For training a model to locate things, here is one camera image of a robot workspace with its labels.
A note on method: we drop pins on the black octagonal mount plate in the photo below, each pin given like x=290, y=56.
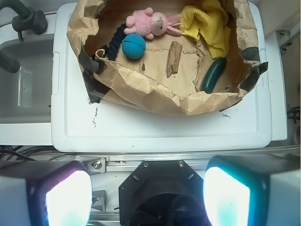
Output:
x=162, y=193

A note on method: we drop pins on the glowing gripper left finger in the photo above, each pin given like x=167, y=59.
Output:
x=44, y=193

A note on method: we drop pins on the dark clamp knob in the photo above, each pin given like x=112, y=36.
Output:
x=27, y=18

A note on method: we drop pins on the white plastic bin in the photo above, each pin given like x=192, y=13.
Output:
x=106, y=127

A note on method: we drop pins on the grey plastic bin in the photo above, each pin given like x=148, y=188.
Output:
x=25, y=96

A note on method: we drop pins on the crumpled brown paper liner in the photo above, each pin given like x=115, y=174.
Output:
x=143, y=83

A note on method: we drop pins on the aluminium rail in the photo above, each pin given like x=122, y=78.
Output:
x=120, y=162

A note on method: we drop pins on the green toy cucumber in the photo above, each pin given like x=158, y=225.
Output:
x=213, y=74

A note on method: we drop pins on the dark blue rope toy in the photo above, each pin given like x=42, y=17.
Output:
x=111, y=50

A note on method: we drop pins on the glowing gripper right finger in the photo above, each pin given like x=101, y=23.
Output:
x=253, y=190

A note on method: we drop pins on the blue rubber ball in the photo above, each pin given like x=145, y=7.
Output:
x=133, y=46

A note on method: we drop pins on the brown wood chip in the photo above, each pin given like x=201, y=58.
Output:
x=173, y=59

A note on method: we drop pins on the pink plush bunny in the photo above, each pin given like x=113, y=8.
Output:
x=150, y=24

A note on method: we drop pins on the yellow cloth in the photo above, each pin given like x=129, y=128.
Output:
x=207, y=20

